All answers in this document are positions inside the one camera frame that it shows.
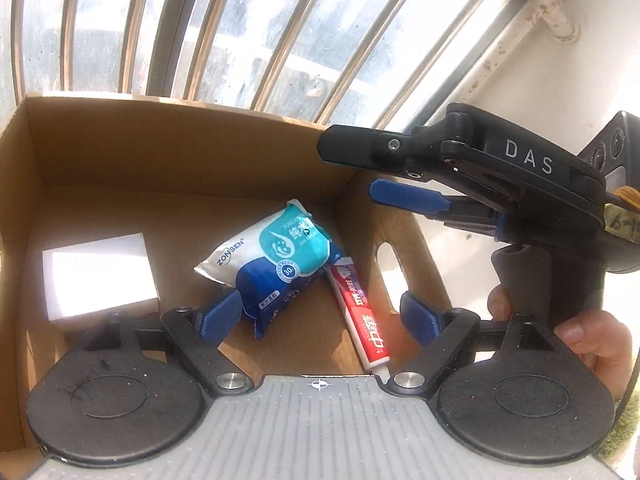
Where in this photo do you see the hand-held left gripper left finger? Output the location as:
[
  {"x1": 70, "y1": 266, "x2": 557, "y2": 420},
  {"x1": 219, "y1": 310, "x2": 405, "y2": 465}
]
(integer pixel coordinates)
[{"x1": 81, "y1": 289, "x2": 251, "y2": 395}]

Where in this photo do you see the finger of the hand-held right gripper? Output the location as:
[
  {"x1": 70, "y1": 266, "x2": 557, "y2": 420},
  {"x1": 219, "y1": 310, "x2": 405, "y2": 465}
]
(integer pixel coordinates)
[
  {"x1": 368, "y1": 178, "x2": 507, "y2": 241},
  {"x1": 317, "y1": 124, "x2": 427, "y2": 182}
]

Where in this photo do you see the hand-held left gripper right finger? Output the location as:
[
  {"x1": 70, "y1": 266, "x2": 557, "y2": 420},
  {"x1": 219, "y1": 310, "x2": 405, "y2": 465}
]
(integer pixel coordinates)
[{"x1": 389, "y1": 292, "x2": 564, "y2": 394}]

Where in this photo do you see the red toothpaste tube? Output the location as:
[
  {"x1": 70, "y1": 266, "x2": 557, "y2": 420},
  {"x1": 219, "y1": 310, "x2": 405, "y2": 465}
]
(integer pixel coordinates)
[{"x1": 327, "y1": 255, "x2": 392, "y2": 377}]

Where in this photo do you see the wet wipes pack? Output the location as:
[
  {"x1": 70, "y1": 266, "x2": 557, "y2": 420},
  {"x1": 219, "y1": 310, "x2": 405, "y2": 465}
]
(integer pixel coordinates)
[{"x1": 193, "y1": 198, "x2": 345, "y2": 340}]

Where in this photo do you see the white soap box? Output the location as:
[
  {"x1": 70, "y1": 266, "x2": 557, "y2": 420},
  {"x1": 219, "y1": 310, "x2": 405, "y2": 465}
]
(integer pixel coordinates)
[{"x1": 42, "y1": 232, "x2": 161, "y2": 322}]

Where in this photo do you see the brown cardboard box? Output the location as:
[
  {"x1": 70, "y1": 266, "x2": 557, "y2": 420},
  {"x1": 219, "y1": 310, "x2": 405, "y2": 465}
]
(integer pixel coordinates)
[{"x1": 0, "y1": 91, "x2": 454, "y2": 467}]

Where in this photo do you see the person's right hand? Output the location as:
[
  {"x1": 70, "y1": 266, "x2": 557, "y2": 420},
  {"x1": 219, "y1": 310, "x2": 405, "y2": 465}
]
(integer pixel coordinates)
[{"x1": 487, "y1": 283, "x2": 634, "y2": 397}]

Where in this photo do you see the metal window grille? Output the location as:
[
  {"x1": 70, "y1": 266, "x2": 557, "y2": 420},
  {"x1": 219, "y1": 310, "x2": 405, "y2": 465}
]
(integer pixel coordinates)
[{"x1": 0, "y1": 0, "x2": 531, "y2": 133}]

